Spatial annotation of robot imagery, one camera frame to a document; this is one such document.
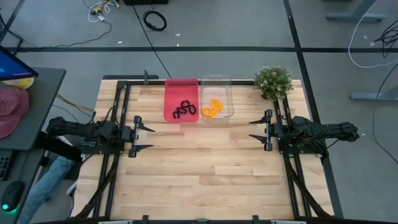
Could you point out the person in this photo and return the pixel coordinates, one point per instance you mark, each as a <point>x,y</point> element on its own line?
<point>43,186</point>

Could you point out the grey desk foot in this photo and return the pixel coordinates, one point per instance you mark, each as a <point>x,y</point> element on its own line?
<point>354,16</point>
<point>373,96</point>

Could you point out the black aluminium table frame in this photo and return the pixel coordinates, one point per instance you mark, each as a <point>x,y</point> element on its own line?
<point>155,83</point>

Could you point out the pink plastic bin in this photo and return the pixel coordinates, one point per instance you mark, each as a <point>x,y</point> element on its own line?
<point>174,90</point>

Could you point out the black box on floor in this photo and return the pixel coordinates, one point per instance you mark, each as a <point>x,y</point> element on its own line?
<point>146,2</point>

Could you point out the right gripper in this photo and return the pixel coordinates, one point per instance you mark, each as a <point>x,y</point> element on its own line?
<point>270,130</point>

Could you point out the computer monitor on desk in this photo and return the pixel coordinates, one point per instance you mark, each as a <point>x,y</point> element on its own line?
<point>9,67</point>

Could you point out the pink cap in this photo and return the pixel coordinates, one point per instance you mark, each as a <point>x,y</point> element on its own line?
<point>11,109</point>

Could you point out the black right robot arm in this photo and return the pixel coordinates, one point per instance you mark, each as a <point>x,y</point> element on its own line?
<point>335,130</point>

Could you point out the clear plastic bin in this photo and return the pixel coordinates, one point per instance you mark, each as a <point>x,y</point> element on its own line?
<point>225,93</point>

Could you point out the yellow wipes container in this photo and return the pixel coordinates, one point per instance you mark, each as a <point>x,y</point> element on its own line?
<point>18,83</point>

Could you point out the black keyboard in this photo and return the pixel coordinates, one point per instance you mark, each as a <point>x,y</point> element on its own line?
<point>3,165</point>

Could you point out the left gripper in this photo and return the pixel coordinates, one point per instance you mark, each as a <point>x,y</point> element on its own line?
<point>133,137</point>

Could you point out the black side desk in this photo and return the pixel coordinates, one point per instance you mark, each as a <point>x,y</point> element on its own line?
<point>43,102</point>

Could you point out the black computer mouse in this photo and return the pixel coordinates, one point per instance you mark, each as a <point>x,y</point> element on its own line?
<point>12,194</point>

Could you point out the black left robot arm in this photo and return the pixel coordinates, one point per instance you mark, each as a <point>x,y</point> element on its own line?
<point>74,129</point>

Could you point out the green potted plant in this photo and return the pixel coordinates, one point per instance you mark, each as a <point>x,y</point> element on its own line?
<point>273,82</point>

